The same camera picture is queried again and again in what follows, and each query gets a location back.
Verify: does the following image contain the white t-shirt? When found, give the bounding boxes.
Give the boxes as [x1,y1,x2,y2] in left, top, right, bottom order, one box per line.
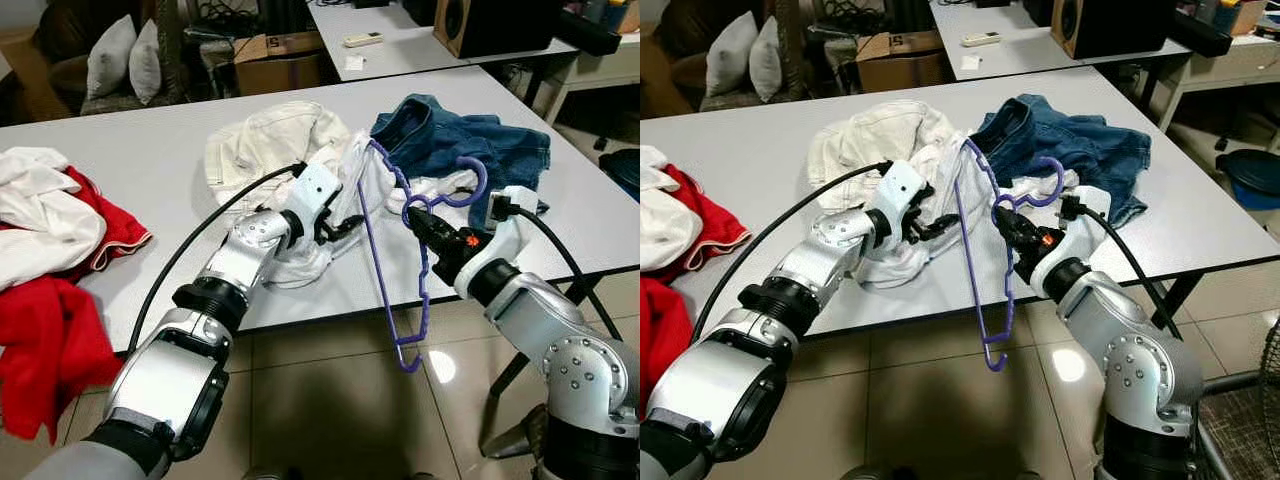
[860,130,1081,291]
[265,130,481,291]

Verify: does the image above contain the blue denim jeans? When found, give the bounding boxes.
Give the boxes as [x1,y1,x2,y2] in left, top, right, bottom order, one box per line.
[370,93,553,231]
[975,93,1153,229]

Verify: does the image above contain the cream jeans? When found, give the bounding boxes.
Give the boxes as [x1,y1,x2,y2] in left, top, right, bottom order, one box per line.
[808,100,956,186]
[205,100,353,191]

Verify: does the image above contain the open cardboard box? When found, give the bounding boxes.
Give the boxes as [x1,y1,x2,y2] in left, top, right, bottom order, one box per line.
[232,30,326,96]
[855,30,946,93]

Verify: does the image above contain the small white table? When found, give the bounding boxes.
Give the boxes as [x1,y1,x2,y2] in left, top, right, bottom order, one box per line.
[305,0,581,81]
[925,0,1196,79]

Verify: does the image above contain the large white table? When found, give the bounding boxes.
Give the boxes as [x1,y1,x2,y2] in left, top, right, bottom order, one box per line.
[640,65,1280,343]
[0,65,641,461]

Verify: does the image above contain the dark blue plastic bin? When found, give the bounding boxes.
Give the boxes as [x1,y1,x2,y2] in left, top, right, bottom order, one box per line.
[1215,150,1280,211]
[603,148,641,201]

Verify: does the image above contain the dark wicker armchair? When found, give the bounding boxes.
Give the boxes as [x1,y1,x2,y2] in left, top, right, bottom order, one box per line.
[30,0,191,116]
[650,0,811,111]

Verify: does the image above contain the brown plaid cushion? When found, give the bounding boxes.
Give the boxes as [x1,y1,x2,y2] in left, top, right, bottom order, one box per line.
[520,405,549,461]

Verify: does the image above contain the red garment with white trim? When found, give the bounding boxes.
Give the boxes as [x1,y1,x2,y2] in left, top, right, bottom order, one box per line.
[60,165,154,271]
[655,165,753,276]

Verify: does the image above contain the black wooden speaker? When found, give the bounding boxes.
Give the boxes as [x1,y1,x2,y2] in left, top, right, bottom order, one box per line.
[432,0,561,59]
[1050,0,1179,59]

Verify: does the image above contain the white crumpled garment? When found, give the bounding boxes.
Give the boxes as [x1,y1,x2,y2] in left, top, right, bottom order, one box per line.
[0,147,108,293]
[640,145,706,273]

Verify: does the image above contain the grey pillow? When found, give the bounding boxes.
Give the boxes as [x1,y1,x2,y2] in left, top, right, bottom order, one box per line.
[705,12,758,98]
[748,15,784,103]
[85,13,138,101]
[128,18,163,106]

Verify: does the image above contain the plain red garment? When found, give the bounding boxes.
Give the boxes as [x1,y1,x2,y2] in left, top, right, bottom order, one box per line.
[0,275,123,443]
[640,278,696,411]

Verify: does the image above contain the long black case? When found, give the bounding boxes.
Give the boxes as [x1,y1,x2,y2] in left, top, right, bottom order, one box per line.
[1172,10,1236,56]
[558,8,623,56]

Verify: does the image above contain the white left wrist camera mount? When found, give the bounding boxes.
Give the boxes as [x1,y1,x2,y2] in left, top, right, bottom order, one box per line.
[880,160,929,241]
[290,163,343,246]

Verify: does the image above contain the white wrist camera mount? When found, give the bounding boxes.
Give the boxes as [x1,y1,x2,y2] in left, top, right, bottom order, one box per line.
[880,160,929,241]
[290,163,343,246]
[455,187,541,299]
[1040,185,1113,299]

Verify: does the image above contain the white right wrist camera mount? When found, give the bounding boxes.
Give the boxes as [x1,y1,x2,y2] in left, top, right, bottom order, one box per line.
[1040,185,1113,299]
[455,187,541,299]

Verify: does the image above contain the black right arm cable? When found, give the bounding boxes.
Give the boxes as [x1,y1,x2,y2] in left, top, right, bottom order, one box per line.
[492,200,596,313]
[1062,198,1186,341]

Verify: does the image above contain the black wire fan guard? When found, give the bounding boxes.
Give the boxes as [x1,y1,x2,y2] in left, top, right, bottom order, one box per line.
[1195,320,1280,480]

